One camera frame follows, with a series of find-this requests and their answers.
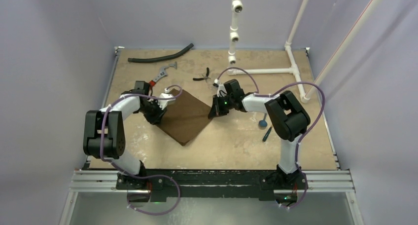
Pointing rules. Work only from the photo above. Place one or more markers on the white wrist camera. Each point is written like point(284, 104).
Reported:
point(221, 90)
point(166, 99)

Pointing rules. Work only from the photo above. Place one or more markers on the red handled adjustable wrench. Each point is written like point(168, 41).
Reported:
point(162, 73)

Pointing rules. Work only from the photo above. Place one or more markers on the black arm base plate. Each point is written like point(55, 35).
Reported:
point(265, 185)

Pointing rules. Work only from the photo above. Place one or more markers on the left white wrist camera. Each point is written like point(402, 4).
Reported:
point(166, 99)

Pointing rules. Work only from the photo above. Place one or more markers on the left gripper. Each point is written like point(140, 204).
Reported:
point(156, 119)

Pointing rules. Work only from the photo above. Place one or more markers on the brown cloth napkin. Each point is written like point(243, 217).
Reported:
point(185, 118)

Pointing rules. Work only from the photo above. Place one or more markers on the aluminium frame rail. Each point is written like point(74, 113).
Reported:
point(232, 142)

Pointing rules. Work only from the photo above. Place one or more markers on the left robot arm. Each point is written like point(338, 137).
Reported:
point(104, 134)

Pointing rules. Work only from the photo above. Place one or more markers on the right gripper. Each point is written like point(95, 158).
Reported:
point(218, 105)

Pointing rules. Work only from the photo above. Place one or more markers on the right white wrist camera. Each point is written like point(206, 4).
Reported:
point(221, 90)

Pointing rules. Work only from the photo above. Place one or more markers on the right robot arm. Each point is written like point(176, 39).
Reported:
point(288, 118)

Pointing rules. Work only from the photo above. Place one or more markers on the blue spoon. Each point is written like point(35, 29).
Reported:
point(263, 123)

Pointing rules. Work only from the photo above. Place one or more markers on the black pliers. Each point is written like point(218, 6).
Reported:
point(204, 77)

